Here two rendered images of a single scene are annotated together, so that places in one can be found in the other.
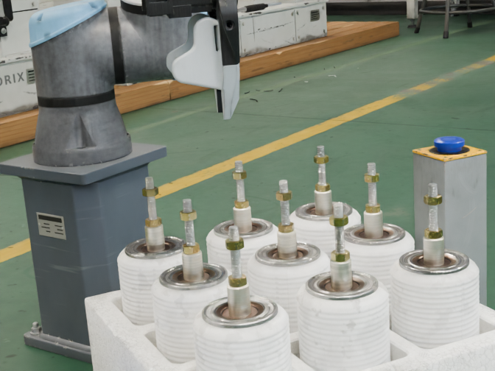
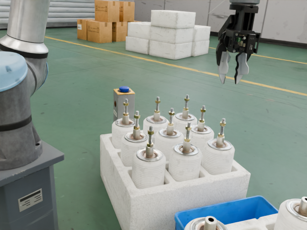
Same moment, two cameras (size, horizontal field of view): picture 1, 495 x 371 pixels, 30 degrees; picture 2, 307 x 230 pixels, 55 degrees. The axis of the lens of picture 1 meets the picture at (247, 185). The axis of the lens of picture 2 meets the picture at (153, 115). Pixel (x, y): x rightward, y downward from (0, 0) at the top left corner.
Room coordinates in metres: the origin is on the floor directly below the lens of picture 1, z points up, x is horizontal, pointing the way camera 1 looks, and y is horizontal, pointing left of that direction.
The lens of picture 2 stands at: (1.03, 0.85, 0.66)
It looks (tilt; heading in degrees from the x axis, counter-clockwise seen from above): 22 degrees down; 272
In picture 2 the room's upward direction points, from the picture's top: 4 degrees clockwise
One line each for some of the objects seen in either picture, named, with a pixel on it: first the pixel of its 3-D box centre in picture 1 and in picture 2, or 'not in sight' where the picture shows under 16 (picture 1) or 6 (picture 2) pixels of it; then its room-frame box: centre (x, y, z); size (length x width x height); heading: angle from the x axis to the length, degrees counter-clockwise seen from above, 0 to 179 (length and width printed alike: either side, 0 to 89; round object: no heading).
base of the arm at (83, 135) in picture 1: (79, 123); (6, 134); (1.39, 0.25, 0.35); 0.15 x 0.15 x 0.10
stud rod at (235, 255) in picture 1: (236, 263); (221, 129); (0.85, 0.02, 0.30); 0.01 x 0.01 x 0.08
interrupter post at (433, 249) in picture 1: (433, 250); (185, 113); (0.95, -0.20, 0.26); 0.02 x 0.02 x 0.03
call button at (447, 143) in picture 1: (448, 146); (124, 89); (1.20, -0.27, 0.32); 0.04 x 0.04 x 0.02
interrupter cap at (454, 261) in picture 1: (434, 262); (185, 117); (0.95, -0.20, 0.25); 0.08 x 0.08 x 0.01
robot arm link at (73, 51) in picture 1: (75, 46); (1, 86); (1.39, 0.24, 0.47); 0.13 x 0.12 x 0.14; 99
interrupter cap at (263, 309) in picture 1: (239, 311); (219, 144); (0.85, 0.02, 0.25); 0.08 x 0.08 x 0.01
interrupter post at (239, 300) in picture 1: (239, 299); (220, 141); (0.85, 0.02, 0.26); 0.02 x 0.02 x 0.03
